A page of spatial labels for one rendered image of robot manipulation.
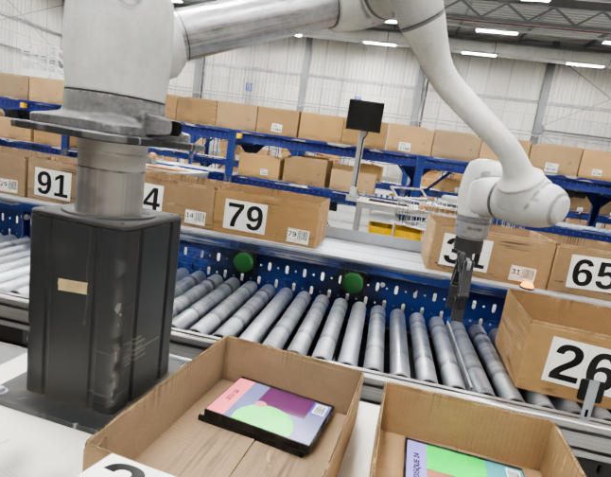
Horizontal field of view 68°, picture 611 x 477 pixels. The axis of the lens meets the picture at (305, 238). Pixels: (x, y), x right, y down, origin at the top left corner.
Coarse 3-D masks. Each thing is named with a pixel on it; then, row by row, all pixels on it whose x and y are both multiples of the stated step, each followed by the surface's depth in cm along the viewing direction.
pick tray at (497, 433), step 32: (384, 384) 79; (384, 416) 81; (416, 416) 80; (448, 416) 79; (480, 416) 78; (512, 416) 76; (384, 448) 76; (448, 448) 79; (480, 448) 78; (512, 448) 77; (544, 448) 76
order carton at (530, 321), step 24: (504, 312) 131; (528, 312) 132; (552, 312) 131; (576, 312) 129; (600, 312) 128; (504, 336) 126; (528, 336) 106; (552, 336) 104; (576, 336) 103; (600, 336) 102; (504, 360) 122; (528, 360) 106; (528, 384) 107; (552, 384) 106
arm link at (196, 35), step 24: (240, 0) 96; (264, 0) 97; (288, 0) 99; (312, 0) 101; (336, 0) 103; (360, 0) 104; (192, 24) 91; (216, 24) 93; (240, 24) 95; (264, 24) 97; (288, 24) 100; (312, 24) 104; (336, 24) 108; (360, 24) 108; (192, 48) 93; (216, 48) 96
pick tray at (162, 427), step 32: (224, 352) 90; (256, 352) 88; (288, 352) 87; (160, 384) 69; (192, 384) 79; (224, 384) 89; (288, 384) 87; (320, 384) 86; (352, 384) 84; (128, 416) 62; (160, 416) 70; (192, 416) 77; (352, 416) 74; (96, 448) 54; (128, 448) 63; (160, 448) 69; (192, 448) 70; (224, 448) 70; (256, 448) 72; (320, 448) 74
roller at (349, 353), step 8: (360, 304) 153; (352, 312) 146; (360, 312) 145; (352, 320) 138; (360, 320) 139; (352, 328) 130; (360, 328) 133; (344, 336) 128; (352, 336) 125; (360, 336) 129; (344, 344) 120; (352, 344) 119; (344, 352) 114; (352, 352) 114; (344, 360) 110; (352, 360) 111
